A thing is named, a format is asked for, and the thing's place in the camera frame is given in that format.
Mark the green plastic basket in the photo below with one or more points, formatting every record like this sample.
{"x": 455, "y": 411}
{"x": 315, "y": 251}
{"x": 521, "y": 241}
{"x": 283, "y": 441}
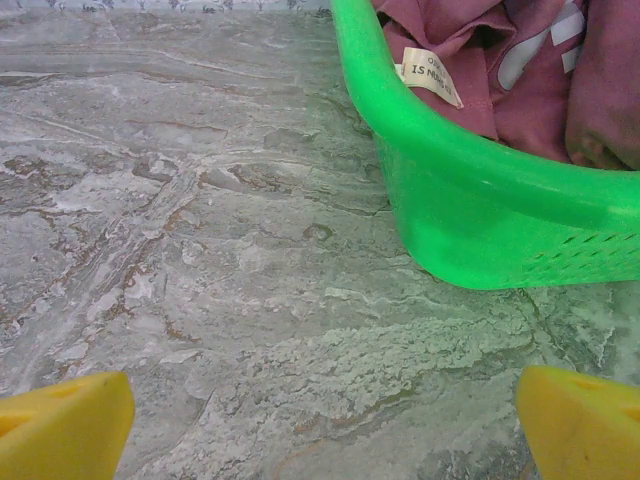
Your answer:
{"x": 450, "y": 200}

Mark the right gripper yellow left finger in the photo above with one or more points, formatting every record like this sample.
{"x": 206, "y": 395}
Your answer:
{"x": 65, "y": 430}

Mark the maroon printed t-shirt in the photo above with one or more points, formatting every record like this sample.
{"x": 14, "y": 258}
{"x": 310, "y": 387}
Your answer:
{"x": 525, "y": 115}

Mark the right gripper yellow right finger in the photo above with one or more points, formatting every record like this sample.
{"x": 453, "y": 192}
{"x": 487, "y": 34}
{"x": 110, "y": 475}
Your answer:
{"x": 585, "y": 435}

